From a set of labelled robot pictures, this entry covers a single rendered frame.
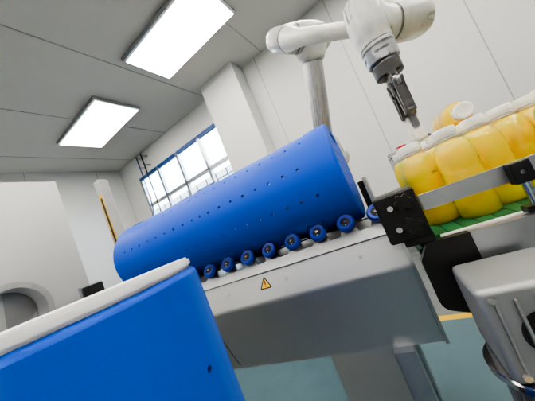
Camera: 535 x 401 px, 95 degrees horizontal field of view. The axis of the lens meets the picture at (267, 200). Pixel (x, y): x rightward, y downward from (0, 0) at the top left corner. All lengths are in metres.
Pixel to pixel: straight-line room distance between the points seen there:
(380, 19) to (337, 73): 2.83
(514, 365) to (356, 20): 0.79
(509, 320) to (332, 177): 0.37
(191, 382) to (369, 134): 3.30
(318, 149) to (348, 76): 3.03
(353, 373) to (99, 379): 1.28
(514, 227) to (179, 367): 0.50
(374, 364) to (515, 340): 0.97
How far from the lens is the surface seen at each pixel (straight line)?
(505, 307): 0.43
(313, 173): 0.60
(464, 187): 0.54
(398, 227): 0.49
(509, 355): 0.46
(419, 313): 0.71
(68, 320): 0.24
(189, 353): 0.27
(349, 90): 3.57
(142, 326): 0.24
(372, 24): 0.85
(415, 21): 0.96
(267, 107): 3.95
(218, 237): 0.74
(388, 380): 1.41
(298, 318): 0.74
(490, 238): 0.54
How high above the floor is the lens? 1.04
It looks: 5 degrees up
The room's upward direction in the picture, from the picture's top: 22 degrees counter-clockwise
